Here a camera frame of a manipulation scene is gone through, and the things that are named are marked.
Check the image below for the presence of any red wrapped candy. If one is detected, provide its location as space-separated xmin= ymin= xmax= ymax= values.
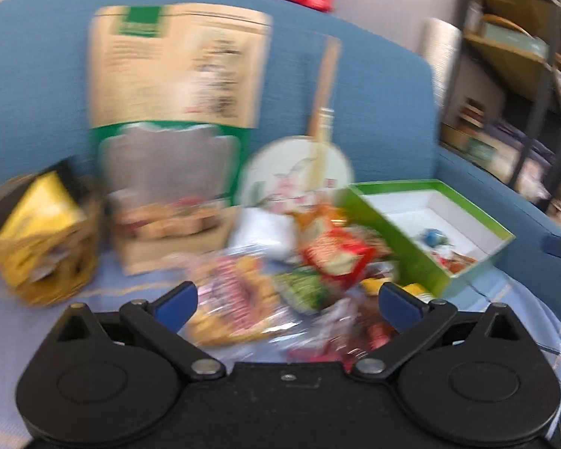
xmin=442 ymin=250 xmax=478 ymax=274

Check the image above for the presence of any pile of candies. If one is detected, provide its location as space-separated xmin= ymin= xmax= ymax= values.
xmin=285 ymin=285 xmax=403 ymax=366

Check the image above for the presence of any yellow foil packet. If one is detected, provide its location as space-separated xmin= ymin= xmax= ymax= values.
xmin=0 ymin=171 xmax=87 ymax=286

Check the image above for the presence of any small yellow packet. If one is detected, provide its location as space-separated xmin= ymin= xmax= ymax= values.
xmin=362 ymin=278 xmax=435 ymax=302

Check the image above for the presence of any green cardboard box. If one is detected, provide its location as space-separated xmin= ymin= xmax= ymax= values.
xmin=339 ymin=180 xmax=517 ymax=297

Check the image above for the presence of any green snack packet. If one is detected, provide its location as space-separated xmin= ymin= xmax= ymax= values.
xmin=276 ymin=266 xmax=332 ymax=314

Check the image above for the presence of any yellow wicker basket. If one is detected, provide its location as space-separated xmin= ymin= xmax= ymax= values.
xmin=0 ymin=173 xmax=106 ymax=307

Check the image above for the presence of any grey green storage box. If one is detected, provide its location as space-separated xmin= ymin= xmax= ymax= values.
xmin=481 ymin=21 xmax=550 ymax=57

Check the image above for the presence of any blue fabric sofa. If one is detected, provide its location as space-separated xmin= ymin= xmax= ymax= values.
xmin=0 ymin=0 xmax=561 ymax=263

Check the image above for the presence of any round painted hand fan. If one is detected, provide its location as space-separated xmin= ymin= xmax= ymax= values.
xmin=238 ymin=37 xmax=356 ymax=216

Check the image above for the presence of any stack of books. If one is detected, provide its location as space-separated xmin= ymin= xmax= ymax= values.
xmin=442 ymin=98 xmax=503 ymax=162

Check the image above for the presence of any orange snack packet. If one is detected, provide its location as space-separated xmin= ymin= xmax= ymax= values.
xmin=290 ymin=203 xmax=351 ymax=232

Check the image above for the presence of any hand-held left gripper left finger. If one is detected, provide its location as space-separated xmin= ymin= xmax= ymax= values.
xmin=56 ymin=281 xmax=227 ymax=381

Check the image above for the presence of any white plastic roll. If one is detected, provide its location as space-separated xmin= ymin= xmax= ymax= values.
xmin=421 ymin=18 xmax=463 ymax=108

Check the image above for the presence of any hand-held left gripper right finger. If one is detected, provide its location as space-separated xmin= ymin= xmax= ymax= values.
xmin=350 ymin=282 xmax=519 ymax=381

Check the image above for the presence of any white pouch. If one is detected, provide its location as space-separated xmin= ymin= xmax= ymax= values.
xmin=229 ymin=206 xmax=300 ymax=263

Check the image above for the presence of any kraft grain pouch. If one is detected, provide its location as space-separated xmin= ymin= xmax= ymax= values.
xmin=88 ymin=4 xmax=273 ymax=276

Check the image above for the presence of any blue wrapped candy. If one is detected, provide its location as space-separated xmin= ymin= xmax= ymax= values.
xmin=421 ymin=228 xmax=450 ymax=250

